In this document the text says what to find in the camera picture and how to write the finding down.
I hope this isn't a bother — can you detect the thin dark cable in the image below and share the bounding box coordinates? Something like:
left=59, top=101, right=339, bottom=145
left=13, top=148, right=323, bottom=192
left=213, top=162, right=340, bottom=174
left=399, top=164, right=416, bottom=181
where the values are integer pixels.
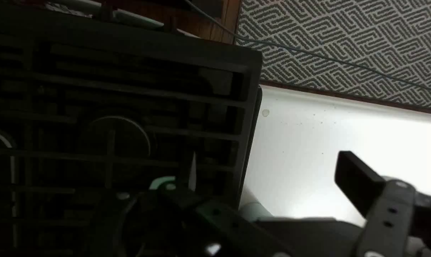
left=185, top=0, right=431, bottom=94

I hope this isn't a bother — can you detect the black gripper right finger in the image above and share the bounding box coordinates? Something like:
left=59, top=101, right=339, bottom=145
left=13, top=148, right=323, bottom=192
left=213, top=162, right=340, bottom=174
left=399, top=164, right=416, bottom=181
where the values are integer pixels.
left=334, top=150, right=419, bottom=257

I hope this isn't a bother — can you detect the geometric patterned rug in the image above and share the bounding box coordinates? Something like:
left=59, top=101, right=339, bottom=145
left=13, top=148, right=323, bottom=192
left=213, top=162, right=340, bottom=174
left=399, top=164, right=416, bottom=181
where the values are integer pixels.
left=235, top=0, right=431, bottom=112

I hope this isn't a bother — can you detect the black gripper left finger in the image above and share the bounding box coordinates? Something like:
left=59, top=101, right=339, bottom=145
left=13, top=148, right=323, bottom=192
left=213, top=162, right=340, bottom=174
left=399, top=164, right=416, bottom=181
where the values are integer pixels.
left=159, top=184, right=296, bottom=257

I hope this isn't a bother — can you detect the black gas stove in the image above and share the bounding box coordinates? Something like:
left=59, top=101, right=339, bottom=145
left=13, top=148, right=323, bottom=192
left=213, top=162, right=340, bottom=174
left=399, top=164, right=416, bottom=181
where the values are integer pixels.
left=0, top=0, right=264, bottom=257

